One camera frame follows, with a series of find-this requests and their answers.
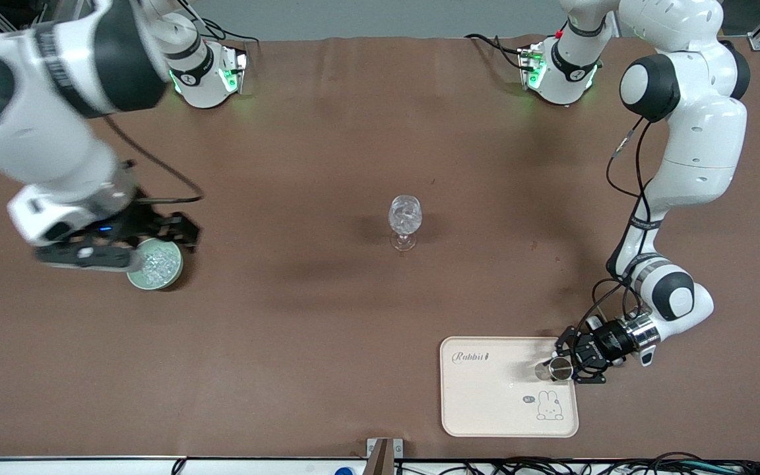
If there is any steel double jigger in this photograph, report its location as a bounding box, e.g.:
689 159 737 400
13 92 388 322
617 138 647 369
534 356 575 383

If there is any clear wine glass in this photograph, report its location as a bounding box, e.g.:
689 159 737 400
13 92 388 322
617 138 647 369
388 195 423 252

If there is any mint green bowl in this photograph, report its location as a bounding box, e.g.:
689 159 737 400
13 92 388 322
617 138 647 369
127 239 184 291

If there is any cream rabbit print tray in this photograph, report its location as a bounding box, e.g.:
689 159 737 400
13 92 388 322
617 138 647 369
439 336 580 439

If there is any brown table cover sheet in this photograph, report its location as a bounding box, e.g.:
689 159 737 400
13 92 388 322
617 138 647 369
0 34 760 461

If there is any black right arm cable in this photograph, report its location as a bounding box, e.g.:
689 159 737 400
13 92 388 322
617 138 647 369
104 115 205 204

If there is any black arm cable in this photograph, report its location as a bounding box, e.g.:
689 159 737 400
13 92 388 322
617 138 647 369
104 115 205 204
591 117 652 334

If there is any black cable tangle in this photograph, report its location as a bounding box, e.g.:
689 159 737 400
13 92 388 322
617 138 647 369
396 451 760 475

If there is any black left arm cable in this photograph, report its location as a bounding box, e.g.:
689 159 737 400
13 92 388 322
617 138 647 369
591 117 652 334

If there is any black right base cable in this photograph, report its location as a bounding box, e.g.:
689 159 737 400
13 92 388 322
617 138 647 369
175 0 262 44

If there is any black base cable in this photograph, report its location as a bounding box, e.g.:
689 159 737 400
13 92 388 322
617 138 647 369
464 32 529 71
175 0 262 44

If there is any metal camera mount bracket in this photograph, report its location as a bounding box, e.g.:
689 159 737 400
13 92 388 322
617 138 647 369
366 438 404 475

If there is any black left base cable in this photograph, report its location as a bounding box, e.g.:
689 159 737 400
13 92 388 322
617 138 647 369
464 32 529 71

